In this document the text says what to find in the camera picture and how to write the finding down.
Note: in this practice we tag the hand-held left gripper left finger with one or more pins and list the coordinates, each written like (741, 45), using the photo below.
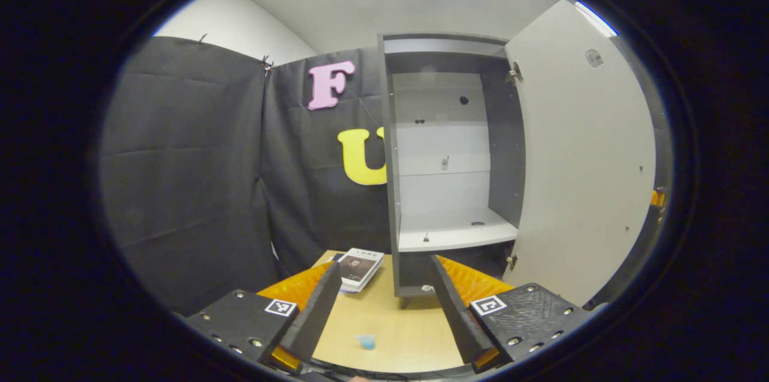
(315, 316)

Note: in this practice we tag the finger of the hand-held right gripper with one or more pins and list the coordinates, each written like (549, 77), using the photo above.
(658, 197)

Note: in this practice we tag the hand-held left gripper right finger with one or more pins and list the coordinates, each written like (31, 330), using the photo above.
(456, 316)

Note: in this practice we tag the blue coaster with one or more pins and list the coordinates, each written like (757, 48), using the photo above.
(365, 341)

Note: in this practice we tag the beige cabinet door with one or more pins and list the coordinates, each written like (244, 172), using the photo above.
(583, 160)

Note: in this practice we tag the metal door hinge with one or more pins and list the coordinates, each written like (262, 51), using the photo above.
(514, 72)
(512, 262)

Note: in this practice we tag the white cabinet shelf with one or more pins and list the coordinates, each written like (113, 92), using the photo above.
(450, 233)

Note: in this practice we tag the dark grey cabinet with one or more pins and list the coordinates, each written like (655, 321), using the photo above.
(504, 148)

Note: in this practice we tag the black backdrop cloth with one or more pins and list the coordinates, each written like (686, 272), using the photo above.
(192, 160)

